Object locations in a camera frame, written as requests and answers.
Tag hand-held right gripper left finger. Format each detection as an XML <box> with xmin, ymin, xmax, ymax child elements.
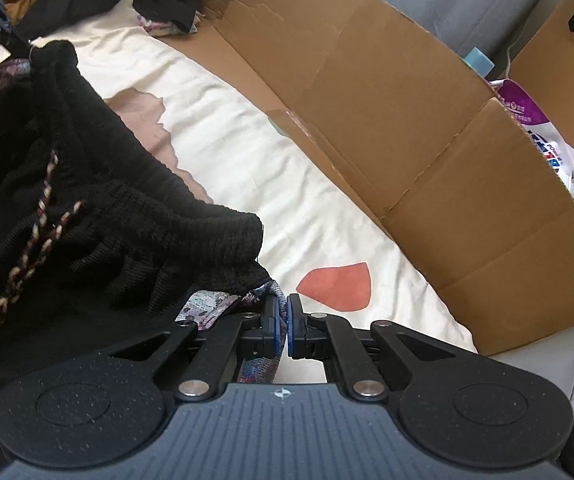
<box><xmin>110</xmin><ymin>294</ymin><xmax>285</xmax><ymax>403</ymax></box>

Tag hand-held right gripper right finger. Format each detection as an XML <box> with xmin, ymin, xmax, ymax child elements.
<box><xmin>287</xmin><ymin>294</ymin><xmax>456</xmax><ymax>402</ymax></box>

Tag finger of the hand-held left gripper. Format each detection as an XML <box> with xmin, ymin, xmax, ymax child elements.
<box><xmin>0</xmin><ymin>24</ymin><xmax>36</xmax><ymax>59</ymax></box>

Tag black pants with bear stripe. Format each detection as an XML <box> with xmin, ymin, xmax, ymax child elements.
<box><xmin>0</xmin><ymin>40</ymin><xmax>286</xmax><ymax>480</ymax></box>

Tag cream printed blanket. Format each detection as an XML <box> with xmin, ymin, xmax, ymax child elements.
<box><xmin>32</xmin><ymin>0</ymin><xmax>478</xmax><ymax>386</ymax></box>

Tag floral patterned cloth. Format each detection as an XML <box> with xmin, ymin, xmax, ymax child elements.
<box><xmin>137</xmin><ymin>12</ymin><xmax>201</xmax><ymax>39</ymax></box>

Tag flattened cardboard sheet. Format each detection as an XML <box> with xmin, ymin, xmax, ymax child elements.
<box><xmin>159</xmin><ymin>0</ymin><xmax>574</xmax><ymax>358</ymax></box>

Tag white plastic bag purple print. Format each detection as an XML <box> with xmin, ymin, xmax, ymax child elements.
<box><xmin>487</xmin><ymin>77</ymin><xmax>574</xmax><ymax>186</ymax></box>

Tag light blue bottle cap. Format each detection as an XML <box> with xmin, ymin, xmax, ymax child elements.
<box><xmin>464</xmin><ymin>47</ymin><xmax>496</xmax><ymax>79</ymax></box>

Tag cardboard box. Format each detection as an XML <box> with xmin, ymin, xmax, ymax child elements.
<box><xmin>509</xmin><ymin>0</ymin><xmax>574</xmax><ymax>171</ymax></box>

